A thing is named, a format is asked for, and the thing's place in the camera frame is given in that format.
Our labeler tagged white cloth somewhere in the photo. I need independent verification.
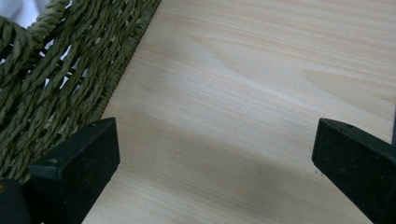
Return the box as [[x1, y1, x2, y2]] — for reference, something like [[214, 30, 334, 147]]
[[0, 0, 50, 29]]

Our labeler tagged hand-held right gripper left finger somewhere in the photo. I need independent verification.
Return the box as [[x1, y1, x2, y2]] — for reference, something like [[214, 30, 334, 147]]
[[22, 117, 121, 224]]

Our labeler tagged green woven basket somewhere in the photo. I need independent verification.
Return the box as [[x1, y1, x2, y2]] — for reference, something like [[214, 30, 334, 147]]
[[0, 0, 163, 185]]

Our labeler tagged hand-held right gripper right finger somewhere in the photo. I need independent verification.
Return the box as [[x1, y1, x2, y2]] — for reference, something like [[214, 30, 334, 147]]
[[311, 118, 396, 224]]

